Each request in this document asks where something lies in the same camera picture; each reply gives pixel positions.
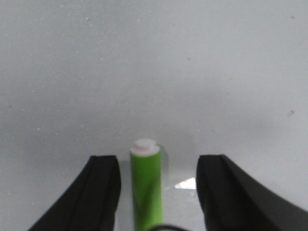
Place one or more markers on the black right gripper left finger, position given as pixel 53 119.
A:
pixel 90 202

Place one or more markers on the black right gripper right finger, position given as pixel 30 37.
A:
pixel 231 200

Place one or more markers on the green marker pen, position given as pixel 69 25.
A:
pixel 145 162

